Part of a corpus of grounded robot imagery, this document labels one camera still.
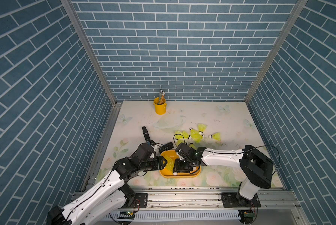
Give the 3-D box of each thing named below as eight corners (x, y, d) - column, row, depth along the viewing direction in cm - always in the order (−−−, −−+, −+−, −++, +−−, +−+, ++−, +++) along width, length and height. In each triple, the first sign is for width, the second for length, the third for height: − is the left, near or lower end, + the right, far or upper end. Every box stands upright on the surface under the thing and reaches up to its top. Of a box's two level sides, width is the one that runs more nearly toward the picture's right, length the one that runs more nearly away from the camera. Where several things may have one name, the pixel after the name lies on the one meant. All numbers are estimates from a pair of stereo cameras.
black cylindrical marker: (146, 142, 98) (145, 138, 94) (142, 131, 104) (141, 127, 100) (151, 140, 99) (150, 136, 95) (147, 130, 105) (146, 125, 101)
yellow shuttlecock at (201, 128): (198, 134, 102) (199, 132, 100) (197, 126, 107) (198, 123, 105) (206, 134, 103) (207, 132, 100) (205, 126, 107) (206, 124, 105)
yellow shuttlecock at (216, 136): (209, 140, 99) (210, 138, 97) (208, 134, 103) (208, 132, 100) (220, 140, 99) (221, 138, 97) (219, 134, 103) (220, 132, 101)
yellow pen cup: (154, 115, 114) (152, 106, 106) (155, 106, 121) (154, 97, 113) (166, 115, 114) (165, 106, 106) (166, 106, 121) (166, 97, 113)
